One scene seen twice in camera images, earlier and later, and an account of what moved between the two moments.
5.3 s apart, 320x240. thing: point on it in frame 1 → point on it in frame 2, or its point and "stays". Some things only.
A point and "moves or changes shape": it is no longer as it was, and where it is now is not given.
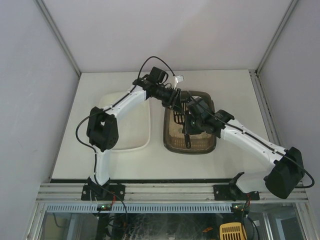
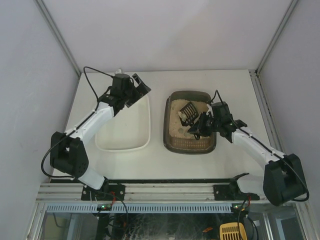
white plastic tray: (133, 124) stays
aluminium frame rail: (150, 192) stays
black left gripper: (175, 97) → (136, 92)
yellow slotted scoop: (232, 231) stays
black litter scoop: (179, 117) moves or changes shape
